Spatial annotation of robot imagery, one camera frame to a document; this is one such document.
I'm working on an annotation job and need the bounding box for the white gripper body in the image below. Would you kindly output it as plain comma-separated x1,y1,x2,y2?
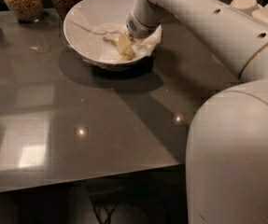
126,0,170,39

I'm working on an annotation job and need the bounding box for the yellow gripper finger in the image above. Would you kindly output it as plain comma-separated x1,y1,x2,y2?
116,32,133,54
120,47,135,60

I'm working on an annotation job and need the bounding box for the yellow banana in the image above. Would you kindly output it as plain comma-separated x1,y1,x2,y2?
102,35,136,63

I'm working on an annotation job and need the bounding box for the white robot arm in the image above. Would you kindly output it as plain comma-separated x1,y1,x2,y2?
126,0,268,224

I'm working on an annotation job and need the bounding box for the large white bowl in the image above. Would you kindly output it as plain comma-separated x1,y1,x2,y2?
63,0,163,73

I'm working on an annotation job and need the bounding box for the white paper napkin liner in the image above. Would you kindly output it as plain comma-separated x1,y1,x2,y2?
65,7,162,69

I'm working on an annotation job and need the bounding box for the glass jar of cereal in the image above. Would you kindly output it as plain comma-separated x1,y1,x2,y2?
4,0,43,22

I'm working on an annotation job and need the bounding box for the stack of small white bowls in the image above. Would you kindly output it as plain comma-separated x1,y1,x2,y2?
231,0,261,13

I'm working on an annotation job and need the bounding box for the dark stool under table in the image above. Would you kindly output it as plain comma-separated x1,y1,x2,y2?
86,175,172,224

